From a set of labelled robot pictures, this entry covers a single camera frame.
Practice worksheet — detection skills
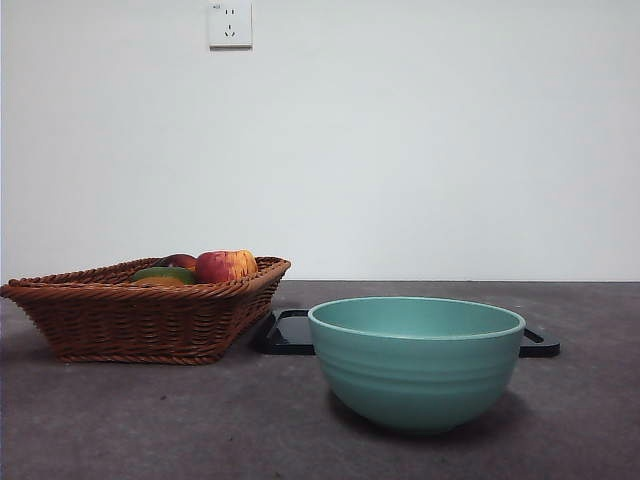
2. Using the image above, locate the white wall power socket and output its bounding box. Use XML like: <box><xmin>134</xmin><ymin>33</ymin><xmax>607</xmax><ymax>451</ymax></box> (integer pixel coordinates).
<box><xmin>208</xmin><ymin>2</ymin><xmax>254</xmax><ymax>50</ymax></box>

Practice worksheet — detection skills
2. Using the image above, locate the red yellow apple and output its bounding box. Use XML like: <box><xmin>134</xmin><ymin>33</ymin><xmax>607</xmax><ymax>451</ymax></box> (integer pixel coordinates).
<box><xmin>194</xmin><ymin>249</ymin><xmax>260</xmax><ymax>284</ymax></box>

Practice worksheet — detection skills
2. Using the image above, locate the teal ribbed bowl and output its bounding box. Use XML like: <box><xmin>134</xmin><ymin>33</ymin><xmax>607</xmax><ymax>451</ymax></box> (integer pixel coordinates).
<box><xmin>307</xmin><ymin>295</ymin><xmax>527</xmax><ymax>434</ymax></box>

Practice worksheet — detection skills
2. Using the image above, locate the brown wicker basket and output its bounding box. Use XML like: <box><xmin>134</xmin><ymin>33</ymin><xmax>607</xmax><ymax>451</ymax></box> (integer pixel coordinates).
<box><xmin>0</xmin><ymin>255</ymin><xmax>292</xmax><ymax>365</ymax></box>

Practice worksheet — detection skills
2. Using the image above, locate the orange brown kiwi fruit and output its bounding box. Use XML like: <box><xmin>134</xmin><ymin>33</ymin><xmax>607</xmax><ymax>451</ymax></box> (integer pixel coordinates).
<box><xmin>132</xmin><ymin>275</ymin><xmax>187</xmax><ymax>288</ymax></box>

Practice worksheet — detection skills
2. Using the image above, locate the black rectangular tray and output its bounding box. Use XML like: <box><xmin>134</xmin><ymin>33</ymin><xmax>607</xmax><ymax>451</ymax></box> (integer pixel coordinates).
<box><xmin>249</xmin><ymin>308</ymin><xmax>561</xmax><ymax>358</ymax></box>

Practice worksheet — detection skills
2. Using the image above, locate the green oval fruit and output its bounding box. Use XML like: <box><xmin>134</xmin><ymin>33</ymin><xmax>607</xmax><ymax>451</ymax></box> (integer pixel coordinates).
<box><xmin>130</xmin><ymin>265</ymin><xmax>198</xmax><ymax>285</ymax></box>

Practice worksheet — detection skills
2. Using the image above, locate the dark red round fruit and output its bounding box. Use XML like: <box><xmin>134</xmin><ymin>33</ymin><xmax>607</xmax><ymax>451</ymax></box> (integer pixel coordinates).
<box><xmin>154</xmin><ymin>253</ymin><xmax>197</xmax><ymax>270</ymax></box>

